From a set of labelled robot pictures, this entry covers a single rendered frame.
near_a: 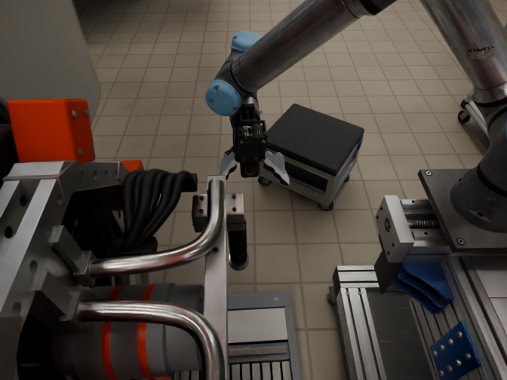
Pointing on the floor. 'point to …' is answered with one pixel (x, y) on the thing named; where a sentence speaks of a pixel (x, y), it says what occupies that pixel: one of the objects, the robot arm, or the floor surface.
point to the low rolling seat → (313, 153)
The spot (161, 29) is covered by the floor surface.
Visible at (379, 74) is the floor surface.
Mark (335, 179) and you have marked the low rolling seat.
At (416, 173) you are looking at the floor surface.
